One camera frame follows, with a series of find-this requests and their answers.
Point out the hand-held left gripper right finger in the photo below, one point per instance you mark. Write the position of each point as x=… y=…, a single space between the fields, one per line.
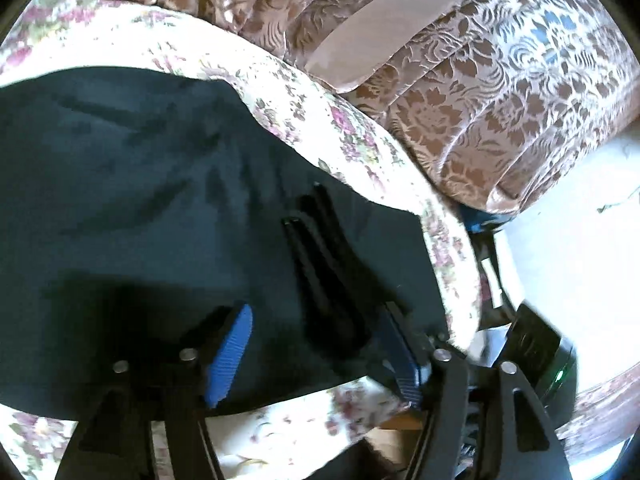
x=402 y=355

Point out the plain pink curtain band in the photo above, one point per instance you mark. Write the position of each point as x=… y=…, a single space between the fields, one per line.
x=400 y=25

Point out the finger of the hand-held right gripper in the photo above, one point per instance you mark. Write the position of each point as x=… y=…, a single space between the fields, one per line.
x=345 y=250
x=320 y=290

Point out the dark object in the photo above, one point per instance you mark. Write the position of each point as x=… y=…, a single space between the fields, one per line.
x=487 y=247

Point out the black pants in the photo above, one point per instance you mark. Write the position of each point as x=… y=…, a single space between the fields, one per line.
x=125 y=185

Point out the floral bedspread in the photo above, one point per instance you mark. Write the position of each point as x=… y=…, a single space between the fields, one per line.
x=300 y=90

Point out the brown floral curtain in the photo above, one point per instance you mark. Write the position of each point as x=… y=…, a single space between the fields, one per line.
x=500 y=135

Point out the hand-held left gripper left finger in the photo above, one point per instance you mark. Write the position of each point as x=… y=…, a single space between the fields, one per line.
x=227 y=360

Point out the blue object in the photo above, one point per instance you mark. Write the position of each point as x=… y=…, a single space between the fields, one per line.
x=482 y=220

